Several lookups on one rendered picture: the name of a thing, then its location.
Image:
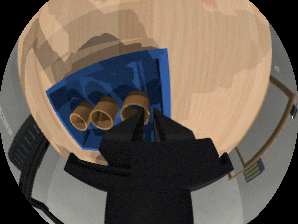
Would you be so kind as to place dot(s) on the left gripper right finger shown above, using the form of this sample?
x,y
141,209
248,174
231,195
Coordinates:
x,y
166,129

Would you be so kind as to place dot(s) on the bronze bushing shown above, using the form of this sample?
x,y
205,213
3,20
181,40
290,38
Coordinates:
x,y
81,112
106,106
135,98

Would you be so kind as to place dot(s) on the blue open tray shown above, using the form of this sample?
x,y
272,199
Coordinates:
x,y
120,77

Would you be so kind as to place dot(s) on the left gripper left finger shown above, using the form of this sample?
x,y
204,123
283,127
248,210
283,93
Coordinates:
x,y
130,129

